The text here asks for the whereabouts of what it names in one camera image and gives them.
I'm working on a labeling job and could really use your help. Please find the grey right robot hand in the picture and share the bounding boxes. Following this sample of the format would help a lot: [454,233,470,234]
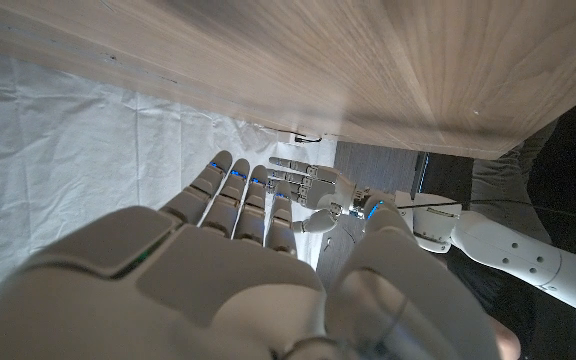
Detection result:
[0,149,502,360]

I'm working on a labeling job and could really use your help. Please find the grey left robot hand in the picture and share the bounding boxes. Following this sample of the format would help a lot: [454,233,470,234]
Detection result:
[267,156,370,235]

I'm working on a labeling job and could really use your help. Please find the white power strip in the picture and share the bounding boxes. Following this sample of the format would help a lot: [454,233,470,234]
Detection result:
[286,129,325,147]

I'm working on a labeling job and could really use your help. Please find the white backdrop cloth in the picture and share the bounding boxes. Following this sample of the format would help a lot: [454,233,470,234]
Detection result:
[0,47,339,321]

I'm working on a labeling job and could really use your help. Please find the person in dark clothing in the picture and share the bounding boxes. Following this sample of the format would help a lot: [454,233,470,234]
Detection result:
[447,89,576,360]

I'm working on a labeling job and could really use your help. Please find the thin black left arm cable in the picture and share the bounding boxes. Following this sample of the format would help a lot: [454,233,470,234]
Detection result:
[396,198,576,215]

